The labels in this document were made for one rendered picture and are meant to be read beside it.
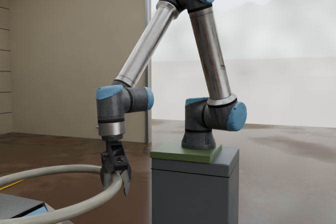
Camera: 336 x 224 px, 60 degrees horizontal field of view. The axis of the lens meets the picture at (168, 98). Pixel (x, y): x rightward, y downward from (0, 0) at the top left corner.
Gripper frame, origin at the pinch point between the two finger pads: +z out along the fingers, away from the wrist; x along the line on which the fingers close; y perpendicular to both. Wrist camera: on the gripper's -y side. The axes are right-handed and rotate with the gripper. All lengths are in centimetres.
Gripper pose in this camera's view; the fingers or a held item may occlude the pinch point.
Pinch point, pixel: (117, 195)
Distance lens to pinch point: 104.6
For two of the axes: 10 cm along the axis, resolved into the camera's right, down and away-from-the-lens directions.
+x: -9.3, 0.7, -3.6
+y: -3.7, -0.1, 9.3
